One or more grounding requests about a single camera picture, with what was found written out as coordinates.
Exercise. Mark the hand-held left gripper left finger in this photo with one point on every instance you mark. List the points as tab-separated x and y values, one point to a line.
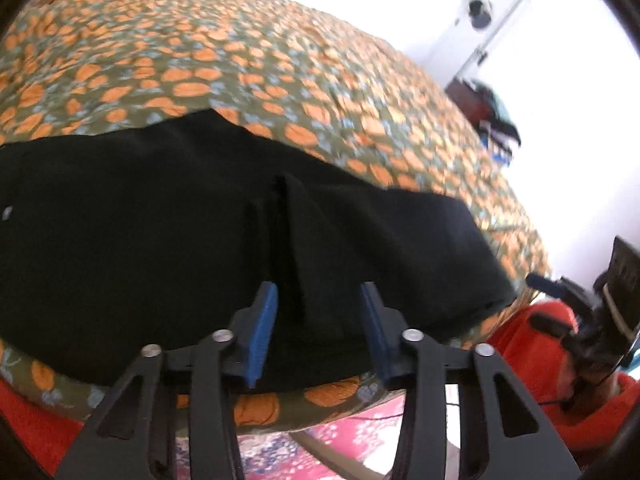
262	330

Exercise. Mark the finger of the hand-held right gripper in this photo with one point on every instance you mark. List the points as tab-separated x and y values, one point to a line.
545	283
552	327

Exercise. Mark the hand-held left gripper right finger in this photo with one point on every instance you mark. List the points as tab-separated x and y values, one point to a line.
376	330

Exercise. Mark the black pants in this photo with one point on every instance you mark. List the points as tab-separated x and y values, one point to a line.
150	235

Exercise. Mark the person's right hand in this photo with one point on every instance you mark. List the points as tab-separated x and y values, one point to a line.
600	392

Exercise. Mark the red fleece robe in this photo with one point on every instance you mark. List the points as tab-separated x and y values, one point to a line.
525	360

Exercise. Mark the red patterned rug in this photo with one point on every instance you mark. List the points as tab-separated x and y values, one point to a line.
350	430

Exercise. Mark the pile of clothes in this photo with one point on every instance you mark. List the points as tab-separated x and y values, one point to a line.
500	120

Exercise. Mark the dark wooden dresser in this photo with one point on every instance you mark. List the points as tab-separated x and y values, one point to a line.
467	102

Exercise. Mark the white door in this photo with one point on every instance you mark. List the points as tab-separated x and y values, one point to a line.
465	45

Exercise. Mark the floral orange green bedspread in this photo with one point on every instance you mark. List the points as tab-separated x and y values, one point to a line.
200	60

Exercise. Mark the black hat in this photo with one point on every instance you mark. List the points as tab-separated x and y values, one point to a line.
479	8

